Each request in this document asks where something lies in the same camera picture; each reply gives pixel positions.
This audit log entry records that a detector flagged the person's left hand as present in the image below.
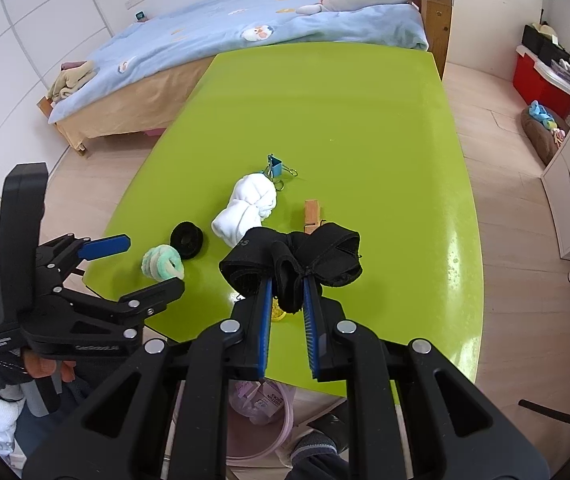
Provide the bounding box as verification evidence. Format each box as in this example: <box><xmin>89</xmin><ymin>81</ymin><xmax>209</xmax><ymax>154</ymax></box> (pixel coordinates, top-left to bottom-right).
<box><xmin>0</xmin><ymin>332</ymin><xmax>74</xmax><ymax>401</ymax></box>

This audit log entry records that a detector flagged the black fabric bag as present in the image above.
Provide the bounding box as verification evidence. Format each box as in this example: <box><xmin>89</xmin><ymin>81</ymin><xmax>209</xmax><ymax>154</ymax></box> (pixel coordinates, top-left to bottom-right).
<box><xmin>540</xmin><ymin>35</ymin><xmax>570</xmax><ymax>86</ymax></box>
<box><xmin>521</xmin><ymin>24</ymin><xmax>546</xmax><ymax>53</ymax></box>

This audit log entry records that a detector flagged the wooden clothespin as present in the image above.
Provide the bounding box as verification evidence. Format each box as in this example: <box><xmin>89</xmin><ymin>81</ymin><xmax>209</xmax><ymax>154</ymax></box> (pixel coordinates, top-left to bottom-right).
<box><xmin>303</xmin><ymin>199</ymin><xmax>327</xmax><ymax>236</ymax></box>

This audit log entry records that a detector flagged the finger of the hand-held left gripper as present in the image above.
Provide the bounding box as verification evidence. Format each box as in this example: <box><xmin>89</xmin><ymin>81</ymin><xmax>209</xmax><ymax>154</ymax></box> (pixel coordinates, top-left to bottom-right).
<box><xmin>36</xmin><ymin>232</ymin><xmax>132</xmax><ymax>292</ymax></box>
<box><xmin>62</xmin><ymin>277</ymin><xmax>186</xmax><ymax>339</ymax></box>

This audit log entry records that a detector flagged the person's leg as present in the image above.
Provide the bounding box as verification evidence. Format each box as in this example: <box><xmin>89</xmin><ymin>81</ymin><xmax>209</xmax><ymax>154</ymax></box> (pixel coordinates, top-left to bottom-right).
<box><xmin>285</xmin><ymin>452</ymin><xmax>353</xmax><ymax>480</ymax></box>

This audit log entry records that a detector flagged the white wardrobe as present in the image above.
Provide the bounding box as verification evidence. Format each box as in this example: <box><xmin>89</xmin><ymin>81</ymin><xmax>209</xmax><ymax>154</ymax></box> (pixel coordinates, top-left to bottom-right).
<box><xmin>0</xmin><ymin>0</ymin><xmax>116</xmax><ymax>171</ymax></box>

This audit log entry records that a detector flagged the black round cap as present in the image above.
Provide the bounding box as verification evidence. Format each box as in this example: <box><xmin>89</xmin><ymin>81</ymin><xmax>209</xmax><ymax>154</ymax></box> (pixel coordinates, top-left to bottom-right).
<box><xmin>170</xmin><ymin>221</ymin><xmax>205</xmax><ymax>261</ymax></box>

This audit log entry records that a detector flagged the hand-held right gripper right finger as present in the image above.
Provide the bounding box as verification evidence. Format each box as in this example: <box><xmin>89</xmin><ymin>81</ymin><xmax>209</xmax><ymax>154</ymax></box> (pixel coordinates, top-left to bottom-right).
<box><xmin>302</xmin><ymin>275</ymin><xmax>550</xmax><ymax>480</ymax></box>

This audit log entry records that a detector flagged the black base leg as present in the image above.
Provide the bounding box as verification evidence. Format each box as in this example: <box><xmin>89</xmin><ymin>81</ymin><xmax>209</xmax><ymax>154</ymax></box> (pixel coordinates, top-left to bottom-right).
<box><xmin>519</xmin><ymin>399</ymin><xmax>570</xmax><ymax>423</ymax></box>

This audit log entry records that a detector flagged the blue yellow pet toy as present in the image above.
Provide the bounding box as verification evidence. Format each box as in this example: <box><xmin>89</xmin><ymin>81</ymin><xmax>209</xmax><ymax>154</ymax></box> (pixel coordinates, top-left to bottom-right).
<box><xmin>529</xmin><ymin>101</ymin><xmax>558</xmax><ymax>131</ymax></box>

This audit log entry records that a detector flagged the wooden bed with beige skirt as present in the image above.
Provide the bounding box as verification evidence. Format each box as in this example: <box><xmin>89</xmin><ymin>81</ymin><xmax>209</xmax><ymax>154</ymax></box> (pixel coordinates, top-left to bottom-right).
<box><xmin>38</xmin><ymin>0</ymin><xmax>453</xmax><ymax>157</ymax></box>

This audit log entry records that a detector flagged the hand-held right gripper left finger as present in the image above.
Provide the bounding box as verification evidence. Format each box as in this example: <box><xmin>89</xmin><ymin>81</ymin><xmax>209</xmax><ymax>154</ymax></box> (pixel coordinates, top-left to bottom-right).
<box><xmin>22</xmin><ymin>277</ymin><xmax>274</xmax><ymax>480</ymax></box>

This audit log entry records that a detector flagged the black knotted cloth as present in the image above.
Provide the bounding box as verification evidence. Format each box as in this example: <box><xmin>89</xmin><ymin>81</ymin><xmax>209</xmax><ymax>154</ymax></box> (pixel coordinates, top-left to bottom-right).
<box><xmin>219</xmin><ymin>222</ymin><xmax>363</xmax><ymax>313</ymax></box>

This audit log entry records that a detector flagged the red storage box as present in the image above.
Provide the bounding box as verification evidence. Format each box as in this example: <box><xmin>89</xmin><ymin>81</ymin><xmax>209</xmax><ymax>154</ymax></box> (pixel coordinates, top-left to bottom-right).
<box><xmin>512</xmin><ymin>45</ymin><xmax>570</xmax><ymax>121</ymax></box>

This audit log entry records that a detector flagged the white printed packet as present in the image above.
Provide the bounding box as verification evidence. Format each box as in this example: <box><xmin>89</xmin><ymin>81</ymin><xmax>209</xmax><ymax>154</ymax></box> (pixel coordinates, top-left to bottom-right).
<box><xmin>257</xmin><ymin>380</ymin><xmax>286</xmax><ymax>411</ymax></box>

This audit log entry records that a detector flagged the blue binder clip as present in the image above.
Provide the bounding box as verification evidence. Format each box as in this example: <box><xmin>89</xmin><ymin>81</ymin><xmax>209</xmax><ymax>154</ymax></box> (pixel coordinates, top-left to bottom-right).
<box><xmin>266</xmin><ymin>154</ymin><xmax>298</xmax><ymax>192</ymax></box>

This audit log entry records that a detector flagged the pink plastic bin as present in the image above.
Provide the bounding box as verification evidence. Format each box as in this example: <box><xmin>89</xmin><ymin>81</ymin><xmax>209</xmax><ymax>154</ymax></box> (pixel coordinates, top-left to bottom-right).
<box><xmin>225</xmin><ymin>379</ymin><xmax>298</xmax><ymax>461</ymax></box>

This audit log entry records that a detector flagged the pale pink packet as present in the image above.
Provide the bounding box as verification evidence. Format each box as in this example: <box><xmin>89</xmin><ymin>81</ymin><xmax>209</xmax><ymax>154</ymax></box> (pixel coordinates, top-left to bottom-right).
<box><xmin>230</xmin><ymin>382</ymin><xmax>266</xmax><ymax>421</ymax></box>

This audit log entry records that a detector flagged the beige folded towel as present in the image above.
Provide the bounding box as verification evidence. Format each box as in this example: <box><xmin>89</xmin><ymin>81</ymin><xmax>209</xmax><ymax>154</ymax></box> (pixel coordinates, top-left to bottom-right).
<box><xmin>48</xmin><ymin>60</ymin><xmax>97</xmax><ymax>103</ymax></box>

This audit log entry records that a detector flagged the green white hair scrunchie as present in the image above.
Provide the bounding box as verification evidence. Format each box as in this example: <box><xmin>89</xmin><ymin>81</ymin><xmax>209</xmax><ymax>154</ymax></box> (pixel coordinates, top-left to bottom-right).
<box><xmin>142</xmin><ymin>244</ymin><xmax>184</xmax><ymax>282</ymax></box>

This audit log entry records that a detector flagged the brown pet bed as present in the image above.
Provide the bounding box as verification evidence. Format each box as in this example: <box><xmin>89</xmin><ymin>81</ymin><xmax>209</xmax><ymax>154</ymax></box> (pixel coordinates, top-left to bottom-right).
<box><xmin>521</xmin><ymin>105</ymin><xmax>570</xmax><ymax>166</ymax></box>

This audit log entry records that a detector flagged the white knotted cloth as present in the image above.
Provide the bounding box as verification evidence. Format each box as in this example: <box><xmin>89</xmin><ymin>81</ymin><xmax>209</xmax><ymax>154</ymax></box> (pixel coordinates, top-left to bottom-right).
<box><xmin>211</xmin><ymin>172</ymin><xmax>278</xmax><ymax>248</ymax></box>

